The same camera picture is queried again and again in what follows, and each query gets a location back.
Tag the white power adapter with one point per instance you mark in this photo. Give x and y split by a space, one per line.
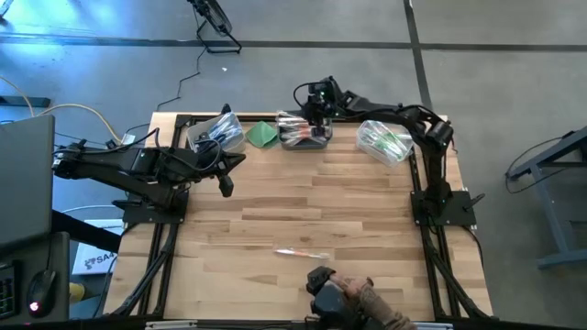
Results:
128 139

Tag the black floor bar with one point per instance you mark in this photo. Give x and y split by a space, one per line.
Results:
23 102

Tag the black diagonal beam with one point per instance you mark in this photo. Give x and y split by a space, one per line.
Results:
87 231

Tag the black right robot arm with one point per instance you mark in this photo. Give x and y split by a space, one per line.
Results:
431 133

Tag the person's hand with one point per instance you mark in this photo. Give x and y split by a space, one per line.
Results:
353 286

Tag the black floor fan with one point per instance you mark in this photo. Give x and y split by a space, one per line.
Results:
213 14

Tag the green folded cloth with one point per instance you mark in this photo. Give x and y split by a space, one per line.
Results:
262 135

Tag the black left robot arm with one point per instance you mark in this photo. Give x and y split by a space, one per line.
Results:
128 167

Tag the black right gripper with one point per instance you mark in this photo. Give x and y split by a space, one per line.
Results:
323 101

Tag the black backlit keyboard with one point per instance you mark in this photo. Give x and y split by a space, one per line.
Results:
7 293

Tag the white label strip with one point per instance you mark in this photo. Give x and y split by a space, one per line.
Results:
435 326
169 324

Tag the white cardboard box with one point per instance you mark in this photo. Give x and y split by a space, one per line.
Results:
82 268

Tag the translucent white plastic bin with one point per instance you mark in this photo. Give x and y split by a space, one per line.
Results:
197 133

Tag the small yellow object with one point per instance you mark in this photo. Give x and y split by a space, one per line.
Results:
77 293

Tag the grey blue metal stand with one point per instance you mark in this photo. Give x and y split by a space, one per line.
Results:
561 259

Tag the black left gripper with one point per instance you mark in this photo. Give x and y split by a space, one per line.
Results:
206 165

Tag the person's forearm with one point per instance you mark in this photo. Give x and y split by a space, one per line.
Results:
385 314

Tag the black computer mouse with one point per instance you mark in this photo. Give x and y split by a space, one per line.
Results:
41 289

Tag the clear plastic bin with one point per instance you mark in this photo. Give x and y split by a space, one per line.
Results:
406 153

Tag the dark grey desk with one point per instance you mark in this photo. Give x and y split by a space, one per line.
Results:
63 256

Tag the black power plug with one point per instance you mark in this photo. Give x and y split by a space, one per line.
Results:
111 144

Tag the black handheld control device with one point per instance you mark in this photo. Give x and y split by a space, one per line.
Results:
328 298

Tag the black arch bracket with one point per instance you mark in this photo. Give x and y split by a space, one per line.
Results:
225 109

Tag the teal plastic bin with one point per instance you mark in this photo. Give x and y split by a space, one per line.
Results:
321 144

